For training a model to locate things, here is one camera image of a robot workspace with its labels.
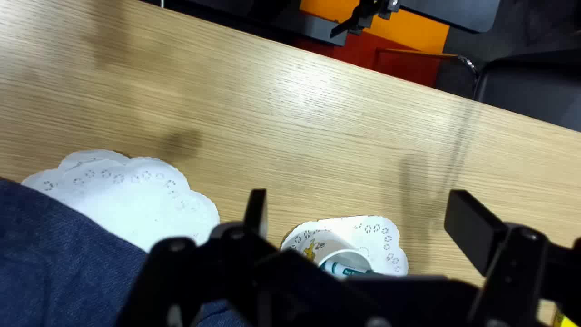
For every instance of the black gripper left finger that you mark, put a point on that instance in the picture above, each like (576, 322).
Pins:
(256, 210)

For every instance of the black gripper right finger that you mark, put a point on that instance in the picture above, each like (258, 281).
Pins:
(474, 228)

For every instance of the teal and white marker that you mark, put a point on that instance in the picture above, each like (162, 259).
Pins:
(351, 272)

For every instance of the white printed mug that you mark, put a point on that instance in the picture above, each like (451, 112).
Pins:
(329, 250)

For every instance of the white paper doily under mug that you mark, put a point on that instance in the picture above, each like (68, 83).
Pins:
(378, 239)

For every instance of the white cloth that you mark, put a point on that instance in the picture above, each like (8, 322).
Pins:
(133, 197)

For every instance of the black office chair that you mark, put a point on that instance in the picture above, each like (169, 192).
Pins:
(532, 84)

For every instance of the dark blue denim cloth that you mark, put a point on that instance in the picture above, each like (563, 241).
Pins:
(55, 266)

